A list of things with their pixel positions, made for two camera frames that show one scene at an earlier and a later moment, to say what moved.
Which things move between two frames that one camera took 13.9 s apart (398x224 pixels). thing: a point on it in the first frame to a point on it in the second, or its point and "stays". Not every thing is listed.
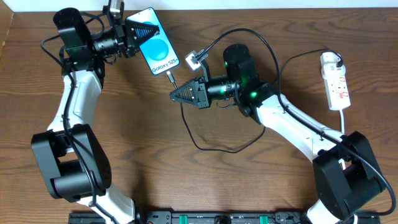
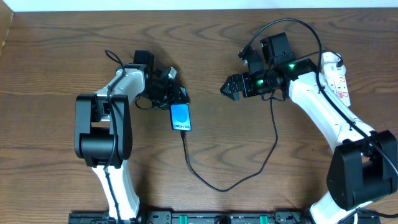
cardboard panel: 6,17 stays
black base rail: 222,218 stays
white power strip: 337,91 stays
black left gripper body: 125,38 to 173,90
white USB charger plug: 328,63 stays
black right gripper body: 202,93 to 242,86
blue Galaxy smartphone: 158,50 to 181,117
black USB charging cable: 293,58 to 267,159
